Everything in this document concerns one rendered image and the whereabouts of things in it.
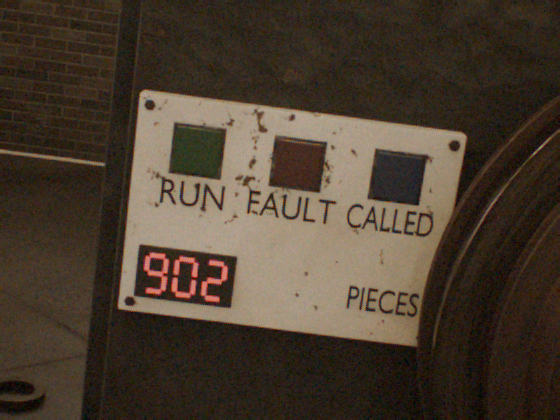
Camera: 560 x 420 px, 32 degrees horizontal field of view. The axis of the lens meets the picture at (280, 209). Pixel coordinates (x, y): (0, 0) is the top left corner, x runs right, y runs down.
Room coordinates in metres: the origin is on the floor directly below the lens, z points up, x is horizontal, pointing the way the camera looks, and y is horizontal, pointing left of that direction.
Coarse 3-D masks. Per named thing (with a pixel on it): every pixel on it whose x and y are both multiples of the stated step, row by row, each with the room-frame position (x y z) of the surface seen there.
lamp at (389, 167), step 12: (384, 156) 0.77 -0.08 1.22; (396, 156) 0.77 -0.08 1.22; (384, 168) 0.77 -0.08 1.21; (396, 168) 0.77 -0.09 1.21; (408, 168) 0.77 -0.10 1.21; (420, 168) 0.77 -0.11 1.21; (384, 180) 0.77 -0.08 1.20; (396, 180) 0.77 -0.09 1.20; (408, 180) 0.77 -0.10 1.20; (372, 192) 0.77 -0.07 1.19; (384, 192) 0.77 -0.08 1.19; (396, 192) 0.77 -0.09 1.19; (408, 192) 0.77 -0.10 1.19
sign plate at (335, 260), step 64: (256, 128) 0.77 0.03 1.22; (320, 128) 0.77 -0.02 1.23; (384, 128) 0.77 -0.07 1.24; (192, 192) 0.77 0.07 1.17; (256, 192) 0.77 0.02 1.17; (320, 192) 0.77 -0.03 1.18; (448, 192) 0.77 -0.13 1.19; (128, 256) 0.77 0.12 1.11; (192, 256) 0.77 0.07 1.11; (256, 256) 0.77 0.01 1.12; (320, 256) 0.77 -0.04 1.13; (384, 256) 0.77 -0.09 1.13; (256, 320) 0.77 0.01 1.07; (320, 320) 0.77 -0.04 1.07; (384, 320) 0.77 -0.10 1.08
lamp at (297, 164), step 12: (288, 144) 0.77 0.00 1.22; (300, 144) 0.77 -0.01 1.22; (312, 144) 0.77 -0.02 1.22; (276, 156) 0.77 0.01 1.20; (288, 156) 0.77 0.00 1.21; (300, 156) 0.77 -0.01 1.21; (312, 156) 0.77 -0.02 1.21; (276, 168) 0.77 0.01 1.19; (288, 168) 0.77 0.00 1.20; (300, 168) 0.77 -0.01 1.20; (312, 168) 0.77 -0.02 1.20; (276, 180) 0.77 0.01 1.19; (288, 180) 0.77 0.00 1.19; (300, 180) 0.77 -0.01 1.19; (312, 180) 0.77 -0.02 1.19
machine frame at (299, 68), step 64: (128, 0) 0.87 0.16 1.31; (192, 0) 0.79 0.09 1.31; (256, 0) 0.79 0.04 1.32; (320, 0) 0.79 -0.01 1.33; (384, 0) 0.79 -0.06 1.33; (448, 0) 0.79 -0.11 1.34; (512, 0) 0.80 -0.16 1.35; (128, 64) 0.87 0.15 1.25; (192, 64) 0.79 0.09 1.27; (256, 64) 0.79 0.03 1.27; (320, 64) 0.79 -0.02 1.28; (384, 64) 0.79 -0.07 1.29; (448, 64) 0.79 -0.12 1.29; (512, 64) 0.80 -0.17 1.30; (128, 128) 0.79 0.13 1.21; (448, 128) 0.79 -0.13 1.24; (512, 128) 0.80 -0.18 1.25; (128, 192) 0.79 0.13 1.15; (128, 320) 0.79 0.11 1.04; (192, 320) 0.79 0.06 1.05; (128, 384) 0.79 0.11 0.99; (192, 384) 0.79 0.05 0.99; (256, 384) 0.79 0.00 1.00; (320, 384) 0.79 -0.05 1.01; (384, 384) 0.79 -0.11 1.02
